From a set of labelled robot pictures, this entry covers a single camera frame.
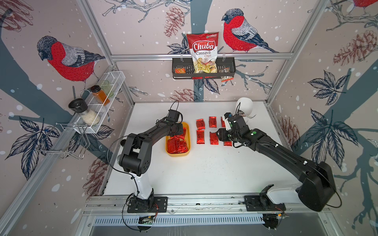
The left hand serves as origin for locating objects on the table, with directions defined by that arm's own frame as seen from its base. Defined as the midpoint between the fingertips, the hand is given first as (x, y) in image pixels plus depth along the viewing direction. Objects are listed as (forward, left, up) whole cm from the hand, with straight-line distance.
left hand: (182, 127), depth 97 cm
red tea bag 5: (-8, -31, -8) cm, 33 cm away
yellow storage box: (-6, -4, -5) cm, 9 cm away
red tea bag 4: (-4, -13, -5) cm, 14 cm away
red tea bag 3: (-7, -21, -3) cm, 23 cm away
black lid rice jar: (-14, +41, +29) cm, 52 cm away
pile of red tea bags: (-12, +4, -3) cm, 13 cm away
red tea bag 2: (+7, -13, -6) cm, 16 cm away
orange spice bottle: (-1, +41, +29) cm, 50 cm away
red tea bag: (+9, -22, -6) cm, 24 cm away
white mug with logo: (+15, -44, +6) cm, 47 cm away
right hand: (-10, -22, +10) cm, 26 cm away
